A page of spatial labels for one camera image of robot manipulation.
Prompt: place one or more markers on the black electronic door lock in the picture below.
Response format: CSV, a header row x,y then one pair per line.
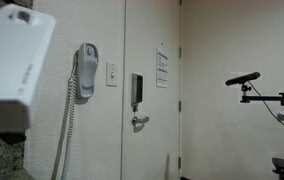
x,y
136,89

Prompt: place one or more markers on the silver key cylinder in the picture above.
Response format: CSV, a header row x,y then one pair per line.
x,y
134,109

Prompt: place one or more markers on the white paper door notice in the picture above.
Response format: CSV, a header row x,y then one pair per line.
x,y
162,68

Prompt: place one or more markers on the grey door hinge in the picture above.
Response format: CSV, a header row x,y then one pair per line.
x,y
179,51
179,106
179,162

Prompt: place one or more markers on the white door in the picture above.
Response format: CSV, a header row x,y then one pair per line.
x,y
150,140

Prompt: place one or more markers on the white light switch plate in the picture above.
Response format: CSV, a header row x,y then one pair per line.
x,y
111,74

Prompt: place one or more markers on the black bar camera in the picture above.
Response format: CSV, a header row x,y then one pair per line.
x,y
242,78

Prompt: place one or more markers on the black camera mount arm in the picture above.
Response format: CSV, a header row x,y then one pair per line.
x,y
268,99

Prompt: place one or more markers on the silver round wall doorstop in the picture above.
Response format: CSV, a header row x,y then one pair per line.
x,y
282,115

